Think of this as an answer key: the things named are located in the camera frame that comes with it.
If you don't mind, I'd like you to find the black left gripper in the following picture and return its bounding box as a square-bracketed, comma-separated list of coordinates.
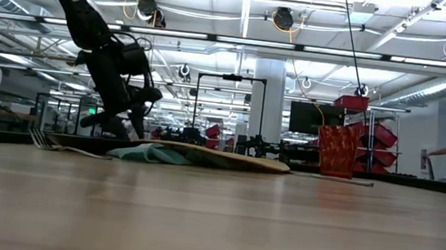
[69, 43, 168, 141]

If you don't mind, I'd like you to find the teal cloth napkin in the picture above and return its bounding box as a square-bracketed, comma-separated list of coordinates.
[105, 137, 205, 169]

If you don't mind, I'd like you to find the silver fork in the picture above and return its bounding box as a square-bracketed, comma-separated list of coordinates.
[26, 127, 115, 161]

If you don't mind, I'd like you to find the round woven tan placemat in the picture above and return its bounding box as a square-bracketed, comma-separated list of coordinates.
[132, 137, 293, 176]

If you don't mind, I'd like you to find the red storage bin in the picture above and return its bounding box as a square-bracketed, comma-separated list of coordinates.
[360, 148, 398, 169]
[332, 93, 371, 112]
[362, 121, 400, 150]
[203, 123, 222, 141]

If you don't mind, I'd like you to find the white building column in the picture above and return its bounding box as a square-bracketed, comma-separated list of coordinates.
[246, 56, 289, 145]

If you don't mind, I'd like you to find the long ceiling light strip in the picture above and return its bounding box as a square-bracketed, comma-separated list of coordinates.
[0, 11, 446, 69]

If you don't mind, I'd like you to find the black monitor screen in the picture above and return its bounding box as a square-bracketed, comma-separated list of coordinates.
[288, 100, 347, 138]

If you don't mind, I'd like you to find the orange textured plastic cup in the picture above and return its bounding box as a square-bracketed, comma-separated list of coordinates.
[314, 122, 362, 181]

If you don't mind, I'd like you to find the metal shelf rack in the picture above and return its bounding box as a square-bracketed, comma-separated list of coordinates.
[339, 102, 413, 176]

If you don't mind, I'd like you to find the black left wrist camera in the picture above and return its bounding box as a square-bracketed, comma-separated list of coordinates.
[117, 41, 153, 78]

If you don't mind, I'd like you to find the black aluminium table frame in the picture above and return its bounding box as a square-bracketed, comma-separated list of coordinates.
[0, 127, 446, 197]

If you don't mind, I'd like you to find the black ceiling cable reel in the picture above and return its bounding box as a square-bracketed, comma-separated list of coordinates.
[270, 5, 297, 33]
[134, 0, 169, 29]

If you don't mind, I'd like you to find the black gantry frame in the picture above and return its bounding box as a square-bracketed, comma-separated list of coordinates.
[190, 70, 269, 137]

